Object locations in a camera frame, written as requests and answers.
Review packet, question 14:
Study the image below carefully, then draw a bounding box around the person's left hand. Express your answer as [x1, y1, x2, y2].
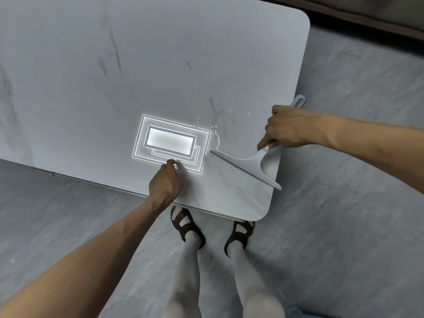
[148, 159, 185, 208]

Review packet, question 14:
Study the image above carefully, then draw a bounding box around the person's right hand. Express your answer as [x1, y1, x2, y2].
[257, 105, 329, 152]

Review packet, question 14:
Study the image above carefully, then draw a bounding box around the white plastic squeegee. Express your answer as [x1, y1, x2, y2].
[210, 94, 306, 191]

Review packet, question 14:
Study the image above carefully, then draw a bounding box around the person's left forearm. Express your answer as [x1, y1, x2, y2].
[0, 194, 168, 318]

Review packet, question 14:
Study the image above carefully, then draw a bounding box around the person's right forearm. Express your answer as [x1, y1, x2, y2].
[319, 113, 424, 196]

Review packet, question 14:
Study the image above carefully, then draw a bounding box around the person's left sandal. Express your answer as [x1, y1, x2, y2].
[170, 205, 207, 251]

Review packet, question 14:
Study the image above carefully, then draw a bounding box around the person's sandal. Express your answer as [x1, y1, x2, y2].
[223, 220, 256, 259]
[170, 205, 207, 251]

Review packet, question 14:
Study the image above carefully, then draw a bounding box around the person's right sandal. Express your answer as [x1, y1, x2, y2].
[223, 220, 256, 259]

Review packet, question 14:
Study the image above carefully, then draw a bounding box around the person's right leg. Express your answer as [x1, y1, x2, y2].
[227, 241, 286, 318]

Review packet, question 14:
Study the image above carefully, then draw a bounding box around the white marble table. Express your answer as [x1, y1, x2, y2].
[0, 0, 311, 223]

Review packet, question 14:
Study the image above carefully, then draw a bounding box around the beige sofa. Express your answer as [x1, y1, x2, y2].
[258, 0, 424, 42]

